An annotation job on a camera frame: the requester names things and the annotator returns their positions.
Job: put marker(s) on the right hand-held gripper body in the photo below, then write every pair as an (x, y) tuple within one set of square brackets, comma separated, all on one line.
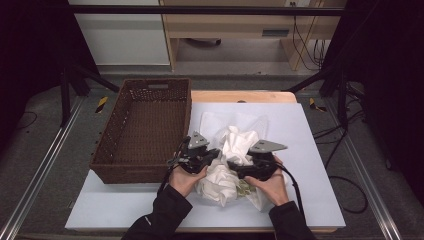
[(265, 165)]

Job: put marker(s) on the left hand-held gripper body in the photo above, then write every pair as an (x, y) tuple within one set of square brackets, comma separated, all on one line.
[(195, 156)]

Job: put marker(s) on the white garment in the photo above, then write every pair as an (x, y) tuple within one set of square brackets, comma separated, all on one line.
[(220, 183)]

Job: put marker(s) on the white mesh laundry bag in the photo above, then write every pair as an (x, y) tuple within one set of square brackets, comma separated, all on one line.
[(213, 121)]

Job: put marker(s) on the brown wicker basket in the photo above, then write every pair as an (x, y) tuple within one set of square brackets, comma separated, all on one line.
[(146, 133)]

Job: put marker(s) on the person's right hand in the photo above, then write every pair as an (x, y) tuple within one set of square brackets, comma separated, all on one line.
[(273, 190)]

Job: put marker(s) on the person's left hand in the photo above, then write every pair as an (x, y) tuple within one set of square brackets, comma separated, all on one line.
[(185, 181)]

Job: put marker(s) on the white table board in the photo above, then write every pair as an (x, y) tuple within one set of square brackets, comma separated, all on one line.
[(300, 126)]

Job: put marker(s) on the wooden table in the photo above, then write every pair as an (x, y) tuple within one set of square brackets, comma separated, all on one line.
[(243, 96)]

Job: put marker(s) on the black metal stand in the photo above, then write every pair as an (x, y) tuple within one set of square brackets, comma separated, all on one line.
[(333, 80), (78, 80)]

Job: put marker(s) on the black curved object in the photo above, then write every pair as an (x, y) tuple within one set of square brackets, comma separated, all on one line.
[(203, 42)]

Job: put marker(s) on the light wooden desk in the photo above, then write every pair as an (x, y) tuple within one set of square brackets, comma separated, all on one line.
[(230, 25)]

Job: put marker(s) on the white cabinet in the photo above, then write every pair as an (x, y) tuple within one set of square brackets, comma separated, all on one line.
[(123, 36)]

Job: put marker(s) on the black horizontal metal bar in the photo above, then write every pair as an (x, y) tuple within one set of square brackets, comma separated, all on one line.
[(200, 10)]

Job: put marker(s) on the black curtain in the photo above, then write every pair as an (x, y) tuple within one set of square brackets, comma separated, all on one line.
[(390, 83), (30, 50)]

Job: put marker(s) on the aluminium floor rail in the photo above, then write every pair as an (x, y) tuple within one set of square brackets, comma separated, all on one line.
[(370, 160), (43, 170)]

